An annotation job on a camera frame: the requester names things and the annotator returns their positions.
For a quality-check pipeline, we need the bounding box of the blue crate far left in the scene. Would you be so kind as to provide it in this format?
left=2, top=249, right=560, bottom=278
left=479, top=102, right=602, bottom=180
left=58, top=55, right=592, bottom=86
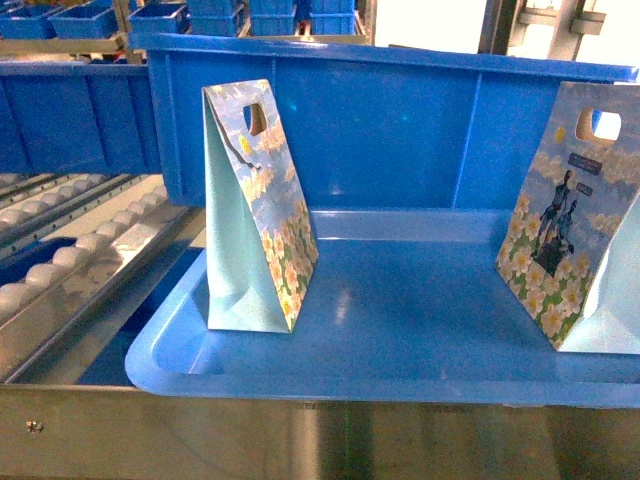
left=1, top=62, right=160, bottom=175

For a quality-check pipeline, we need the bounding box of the roller conveyor rail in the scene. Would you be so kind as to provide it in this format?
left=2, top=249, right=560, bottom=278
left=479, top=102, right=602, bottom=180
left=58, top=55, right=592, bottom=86
left=1, top=175, right=205, bottom=385

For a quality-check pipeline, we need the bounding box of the flower gift bag with figures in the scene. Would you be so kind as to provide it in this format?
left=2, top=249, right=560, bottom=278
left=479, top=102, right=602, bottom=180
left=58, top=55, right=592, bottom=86
left=496, top=82, right=639, bottom=355

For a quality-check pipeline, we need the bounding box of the large blue crate behind tray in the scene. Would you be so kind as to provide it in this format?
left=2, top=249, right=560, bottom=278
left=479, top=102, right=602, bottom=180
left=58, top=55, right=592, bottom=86
left=131, top=33, right=639, bottom=210

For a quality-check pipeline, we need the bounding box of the blue plastic tray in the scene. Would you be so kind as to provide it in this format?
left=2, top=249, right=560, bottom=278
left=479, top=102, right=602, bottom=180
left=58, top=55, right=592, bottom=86
left=125, top=209, right=639, bottom=408

